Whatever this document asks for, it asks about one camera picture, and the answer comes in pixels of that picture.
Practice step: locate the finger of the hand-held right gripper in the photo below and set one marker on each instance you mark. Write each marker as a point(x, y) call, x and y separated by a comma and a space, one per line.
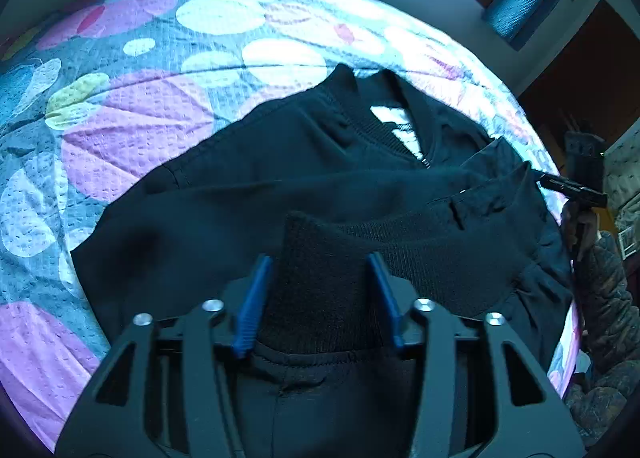
point(570, 186)

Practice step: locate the black bomber jacket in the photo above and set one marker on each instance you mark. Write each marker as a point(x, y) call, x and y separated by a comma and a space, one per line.
point(225, 218)

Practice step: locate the brown wooden door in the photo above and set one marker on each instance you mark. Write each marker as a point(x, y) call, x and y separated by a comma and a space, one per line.
point(590, 63)

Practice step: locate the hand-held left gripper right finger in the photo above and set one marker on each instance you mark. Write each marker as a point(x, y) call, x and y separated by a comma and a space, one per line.
point(387, 303)

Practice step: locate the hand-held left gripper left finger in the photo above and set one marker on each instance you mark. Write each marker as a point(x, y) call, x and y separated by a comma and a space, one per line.
point(252, 308)

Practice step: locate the floral bed blanket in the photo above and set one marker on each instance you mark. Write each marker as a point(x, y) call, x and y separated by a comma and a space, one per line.
point(150, 113)

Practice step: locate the person's right hand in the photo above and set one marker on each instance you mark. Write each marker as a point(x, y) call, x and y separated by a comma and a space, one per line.
point(572, 228)

